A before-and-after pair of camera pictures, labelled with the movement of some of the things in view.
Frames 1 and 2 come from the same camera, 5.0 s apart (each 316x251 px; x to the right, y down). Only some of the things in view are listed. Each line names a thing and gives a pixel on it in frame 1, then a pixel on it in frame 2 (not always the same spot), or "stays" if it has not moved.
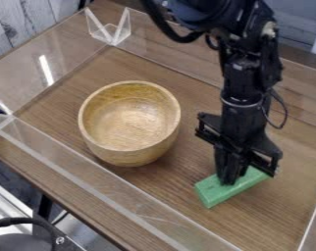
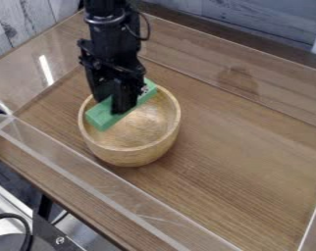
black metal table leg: [44, 207] stays
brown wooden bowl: [129, 120] stays
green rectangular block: [213, 191] → [99, 115]
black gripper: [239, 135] → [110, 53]
